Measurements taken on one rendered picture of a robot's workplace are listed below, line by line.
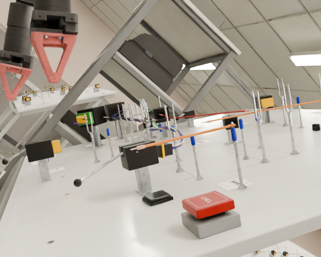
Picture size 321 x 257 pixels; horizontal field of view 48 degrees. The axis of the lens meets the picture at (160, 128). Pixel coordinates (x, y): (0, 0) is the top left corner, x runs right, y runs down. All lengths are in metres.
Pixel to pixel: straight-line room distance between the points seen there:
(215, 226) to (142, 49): 1.37
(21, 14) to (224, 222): 0.60
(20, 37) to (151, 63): 0.98
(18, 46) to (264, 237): 0.62
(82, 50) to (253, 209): 7.88
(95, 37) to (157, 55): 6.66
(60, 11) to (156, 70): 1.17
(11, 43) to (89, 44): 7.50
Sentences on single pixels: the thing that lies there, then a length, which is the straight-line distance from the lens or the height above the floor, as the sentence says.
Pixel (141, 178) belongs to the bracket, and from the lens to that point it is 0.64.
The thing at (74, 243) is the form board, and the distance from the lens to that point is 0.51.
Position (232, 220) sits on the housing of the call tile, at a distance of 0.45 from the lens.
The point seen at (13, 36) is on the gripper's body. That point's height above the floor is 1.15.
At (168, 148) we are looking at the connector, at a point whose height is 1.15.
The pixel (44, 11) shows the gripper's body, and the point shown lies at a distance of 0.57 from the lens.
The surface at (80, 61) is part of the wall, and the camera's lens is 8.26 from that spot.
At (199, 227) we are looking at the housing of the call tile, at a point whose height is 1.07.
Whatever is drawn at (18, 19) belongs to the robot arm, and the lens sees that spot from 0.84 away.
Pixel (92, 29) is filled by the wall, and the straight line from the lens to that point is 8.37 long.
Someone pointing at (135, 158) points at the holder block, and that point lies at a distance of 0.61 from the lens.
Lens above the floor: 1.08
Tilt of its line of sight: 8 degrees up
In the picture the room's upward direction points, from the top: 37 degrees clockwise
